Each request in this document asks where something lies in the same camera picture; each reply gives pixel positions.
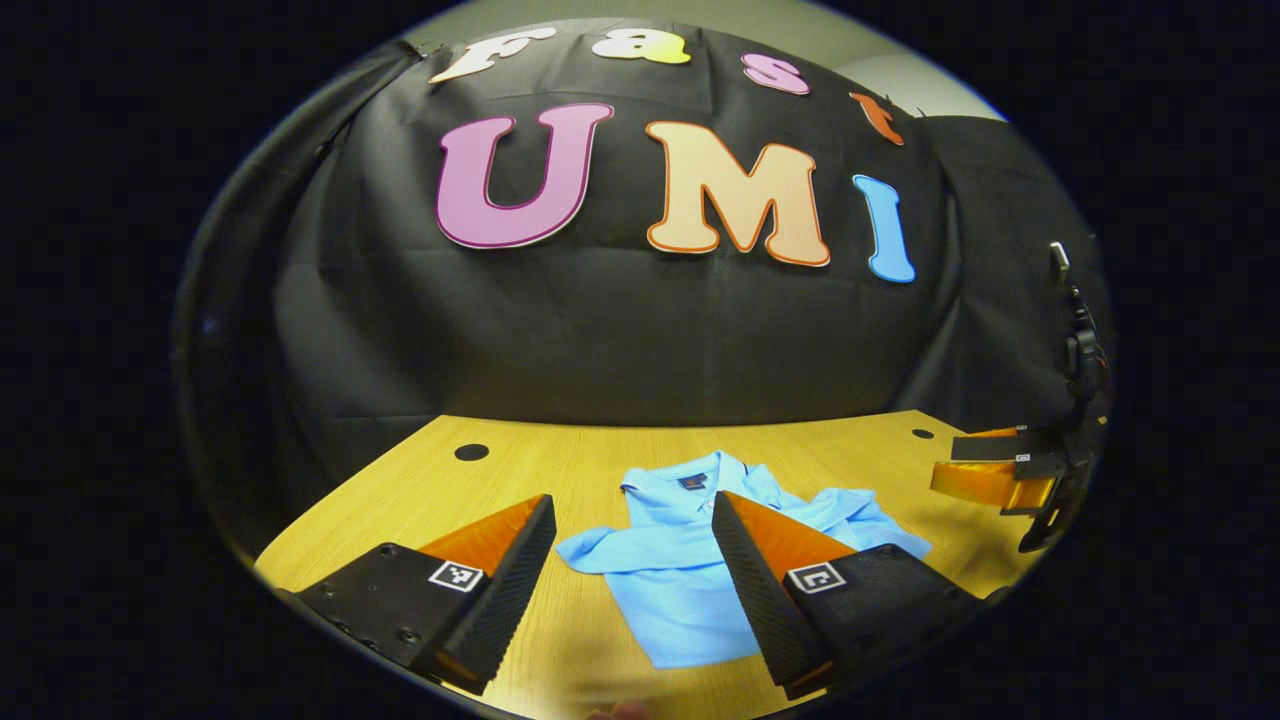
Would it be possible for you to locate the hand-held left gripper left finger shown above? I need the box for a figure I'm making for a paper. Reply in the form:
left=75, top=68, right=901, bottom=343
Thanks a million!
left=275, top=493, right=558, bottom=698

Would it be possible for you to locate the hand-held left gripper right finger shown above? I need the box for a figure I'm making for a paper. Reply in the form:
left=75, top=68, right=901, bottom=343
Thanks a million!
left=710, top=490, right=986, bottom=701

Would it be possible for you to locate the light blue T-shirt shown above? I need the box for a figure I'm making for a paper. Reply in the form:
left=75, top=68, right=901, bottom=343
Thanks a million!
left=555, top=450, right=933, bottom=669

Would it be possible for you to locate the black backdrop cloth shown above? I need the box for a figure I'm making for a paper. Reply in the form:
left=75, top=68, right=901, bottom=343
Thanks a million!
left=170, top=20, right=1113, bottom=541

